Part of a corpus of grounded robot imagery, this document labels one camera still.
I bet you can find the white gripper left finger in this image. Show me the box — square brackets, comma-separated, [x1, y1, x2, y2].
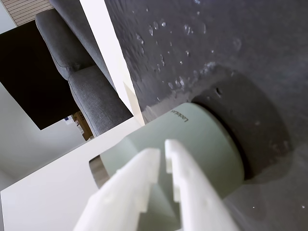
[73, 148, 161, 231]

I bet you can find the grey fabric sofa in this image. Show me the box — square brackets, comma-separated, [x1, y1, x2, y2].
[35, 0, 134, 137]

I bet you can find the pale green steel-lined mug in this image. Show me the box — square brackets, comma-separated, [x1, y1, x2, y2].
[88, 102, 246, 231]

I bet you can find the white slatted panel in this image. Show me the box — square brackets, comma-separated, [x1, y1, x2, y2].
[6, 0, 56, 27]

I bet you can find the black flat panel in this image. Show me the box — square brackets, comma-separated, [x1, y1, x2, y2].
[0, 20, 80, 131]

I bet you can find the dark table mat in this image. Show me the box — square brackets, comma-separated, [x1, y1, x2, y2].
[103, 0, 308, 231]

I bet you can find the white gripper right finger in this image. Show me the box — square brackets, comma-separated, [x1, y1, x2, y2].
[164, 139, 242, 231]

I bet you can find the brown cardboard box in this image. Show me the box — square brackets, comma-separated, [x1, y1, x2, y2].
[71, 111, 95, 141]

